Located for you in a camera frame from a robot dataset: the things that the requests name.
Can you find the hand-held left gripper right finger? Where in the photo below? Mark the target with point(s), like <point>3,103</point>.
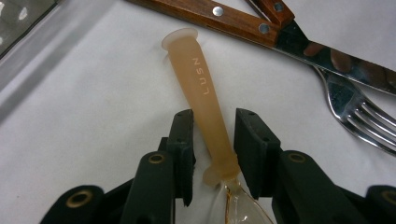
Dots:
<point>257,146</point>

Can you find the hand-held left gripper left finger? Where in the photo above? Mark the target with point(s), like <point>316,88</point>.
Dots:
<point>183,146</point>

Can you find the grey transparent plastic bin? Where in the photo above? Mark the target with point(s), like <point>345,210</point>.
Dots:
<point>18,21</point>

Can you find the white table mat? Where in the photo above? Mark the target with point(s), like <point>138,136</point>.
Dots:
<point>77,140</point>

